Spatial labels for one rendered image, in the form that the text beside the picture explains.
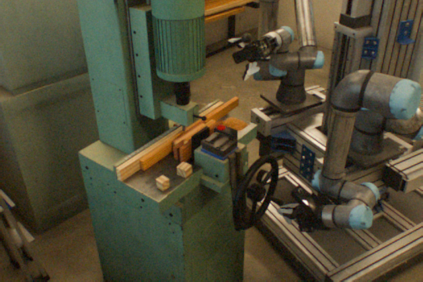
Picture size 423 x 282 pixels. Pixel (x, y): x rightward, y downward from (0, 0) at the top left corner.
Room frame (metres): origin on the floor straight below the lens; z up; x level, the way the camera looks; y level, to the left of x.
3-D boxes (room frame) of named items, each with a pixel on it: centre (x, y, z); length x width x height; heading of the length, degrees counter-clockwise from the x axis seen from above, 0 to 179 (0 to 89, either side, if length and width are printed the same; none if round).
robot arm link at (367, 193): (1.15, -0.51, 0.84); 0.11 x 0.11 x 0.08; 52
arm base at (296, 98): (1.94, -0.40, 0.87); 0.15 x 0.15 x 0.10
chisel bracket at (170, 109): (1.44, 0.12, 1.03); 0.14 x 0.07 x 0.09; 52
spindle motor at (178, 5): (1.42, 0.11, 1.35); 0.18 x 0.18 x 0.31
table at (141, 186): (1.34, 0.04, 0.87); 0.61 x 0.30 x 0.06; 142
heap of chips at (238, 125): (1.55, -0.10, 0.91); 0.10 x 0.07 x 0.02; 52
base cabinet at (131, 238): (1.50, 0.20, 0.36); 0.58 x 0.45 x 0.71; 52
